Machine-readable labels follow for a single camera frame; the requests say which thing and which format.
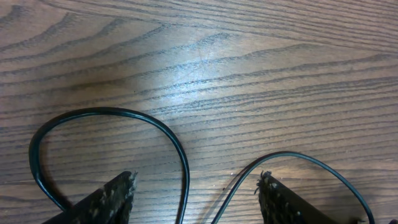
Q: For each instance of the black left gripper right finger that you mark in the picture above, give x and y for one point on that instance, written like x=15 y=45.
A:
x=280 y=205

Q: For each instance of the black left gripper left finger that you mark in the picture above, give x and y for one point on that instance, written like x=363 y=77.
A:
x=110 y=204

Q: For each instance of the black USB cable gray plug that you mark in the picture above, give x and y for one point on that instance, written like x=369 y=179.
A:
x=94 y=133

